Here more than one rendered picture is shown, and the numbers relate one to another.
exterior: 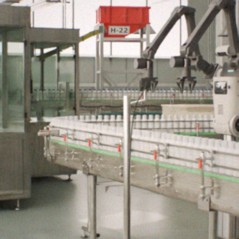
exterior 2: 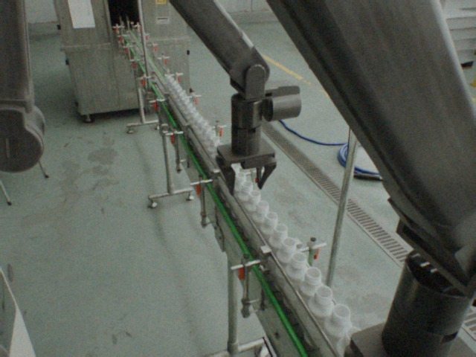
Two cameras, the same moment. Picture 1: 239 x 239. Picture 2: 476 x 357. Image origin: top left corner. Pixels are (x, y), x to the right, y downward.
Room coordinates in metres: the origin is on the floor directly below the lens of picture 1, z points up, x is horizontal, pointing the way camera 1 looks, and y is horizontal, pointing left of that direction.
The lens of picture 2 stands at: (4.45, -0.33, 1.83)
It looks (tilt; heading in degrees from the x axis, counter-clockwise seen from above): 32 degrees down; 187
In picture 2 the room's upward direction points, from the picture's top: straight up
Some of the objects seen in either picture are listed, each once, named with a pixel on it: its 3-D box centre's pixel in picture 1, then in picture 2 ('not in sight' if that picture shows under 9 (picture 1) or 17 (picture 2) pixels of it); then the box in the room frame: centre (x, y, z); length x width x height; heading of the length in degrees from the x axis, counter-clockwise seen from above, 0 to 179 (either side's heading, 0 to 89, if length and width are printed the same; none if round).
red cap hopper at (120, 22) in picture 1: (122, 88); not in sight; (11.35, -0.02, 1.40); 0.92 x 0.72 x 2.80; 99
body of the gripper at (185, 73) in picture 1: (186, 73); (245, 140); (3.79, -0.38, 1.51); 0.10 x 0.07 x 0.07; 117
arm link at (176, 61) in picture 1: (180, 57); (266, 89); (3.77, -0.35, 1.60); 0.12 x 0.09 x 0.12; 117
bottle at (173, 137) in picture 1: (174, 149); (279, 250); (3.62, -0.30, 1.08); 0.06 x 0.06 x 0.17
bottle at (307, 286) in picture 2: (158, 146); (309, 296); (3.77, -0.22, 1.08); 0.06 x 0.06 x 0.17
